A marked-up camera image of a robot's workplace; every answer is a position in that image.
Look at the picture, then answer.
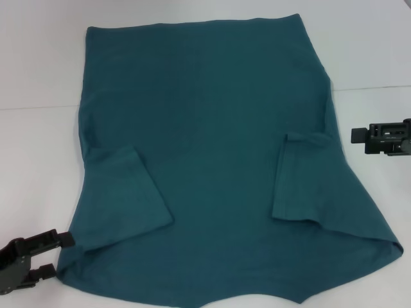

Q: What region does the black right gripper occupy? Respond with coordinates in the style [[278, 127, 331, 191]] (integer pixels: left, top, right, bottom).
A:
[[351, 118, 411, 157]]

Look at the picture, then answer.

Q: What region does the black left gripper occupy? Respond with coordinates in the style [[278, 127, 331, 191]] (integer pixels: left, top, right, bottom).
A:
[[0, 228, 76, 295]]

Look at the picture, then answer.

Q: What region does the teal blue t-shirt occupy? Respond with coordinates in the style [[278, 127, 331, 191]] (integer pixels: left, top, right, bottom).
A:
[[54, 12, 405, 298]]

